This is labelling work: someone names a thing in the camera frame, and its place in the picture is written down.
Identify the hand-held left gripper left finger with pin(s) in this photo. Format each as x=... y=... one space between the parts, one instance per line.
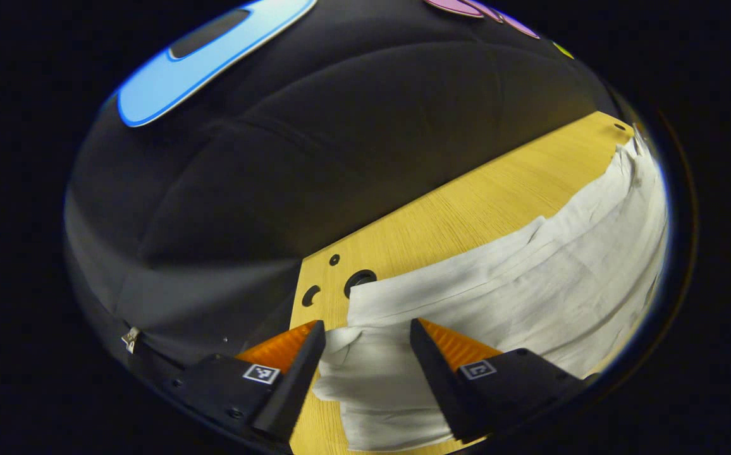
x=289 y=392

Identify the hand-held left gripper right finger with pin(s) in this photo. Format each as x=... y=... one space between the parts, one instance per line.
x=444 y=385

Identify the white jeans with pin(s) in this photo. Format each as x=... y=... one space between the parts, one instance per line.
x=530 y=297

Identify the silver metal clip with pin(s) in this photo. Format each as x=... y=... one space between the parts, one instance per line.
x=130 y=339

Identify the black backdrop cloth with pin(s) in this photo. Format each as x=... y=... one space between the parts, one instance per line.
x=340 y=158

